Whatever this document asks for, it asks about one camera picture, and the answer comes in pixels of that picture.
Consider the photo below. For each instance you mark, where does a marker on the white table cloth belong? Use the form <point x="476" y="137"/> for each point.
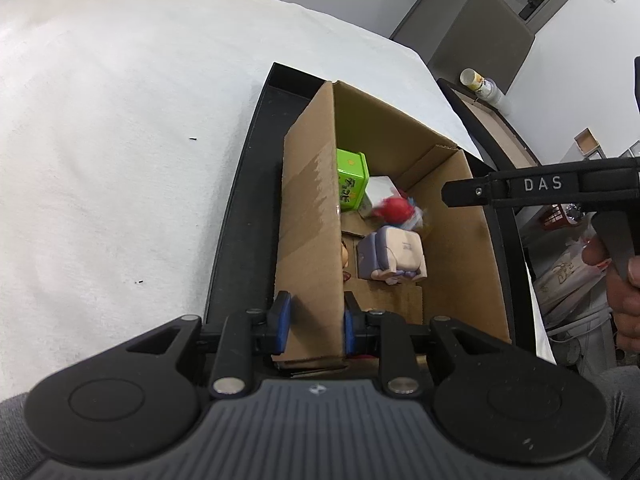
<point x="115" y="125"/>

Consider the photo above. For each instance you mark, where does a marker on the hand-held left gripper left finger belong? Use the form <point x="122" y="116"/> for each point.
<point x="280" y="325"/>

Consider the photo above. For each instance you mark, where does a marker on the green cube box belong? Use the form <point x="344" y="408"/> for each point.
<point x="351" y="180"/>

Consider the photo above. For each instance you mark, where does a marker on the small open cardboard box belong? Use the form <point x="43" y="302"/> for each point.
<point x="587" y="142"/>

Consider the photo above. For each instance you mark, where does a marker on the person's right hand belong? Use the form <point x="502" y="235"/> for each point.
<point x="627" y="305"/>

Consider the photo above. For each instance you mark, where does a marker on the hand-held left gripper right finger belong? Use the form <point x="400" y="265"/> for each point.
<point x="350" y="332"/>

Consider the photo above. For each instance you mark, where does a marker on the black tray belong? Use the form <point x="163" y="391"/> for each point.
<point x="250" y="160"/>

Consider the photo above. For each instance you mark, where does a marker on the bottle with yellow cap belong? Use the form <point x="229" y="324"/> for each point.
<point x="481" y="85"/>

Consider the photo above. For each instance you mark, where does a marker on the red plastic basket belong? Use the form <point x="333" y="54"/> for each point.
<point x="555" y="220"/>

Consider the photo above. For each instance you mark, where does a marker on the black framed wooden board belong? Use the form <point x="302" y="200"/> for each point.
<point x="492" y="127"/>

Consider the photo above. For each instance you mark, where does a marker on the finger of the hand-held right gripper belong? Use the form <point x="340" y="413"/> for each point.
<point x="472" y="192"/>

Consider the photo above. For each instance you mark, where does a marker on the red and blue figure toy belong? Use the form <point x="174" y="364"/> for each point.
<point x="397" y="209"/>

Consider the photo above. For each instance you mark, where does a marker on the small white box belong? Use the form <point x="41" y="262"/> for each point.
<point x="380" y="187"/>

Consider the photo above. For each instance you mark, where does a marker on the purple and white figure toy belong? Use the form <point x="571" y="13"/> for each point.
<point x="395" y="255"/>

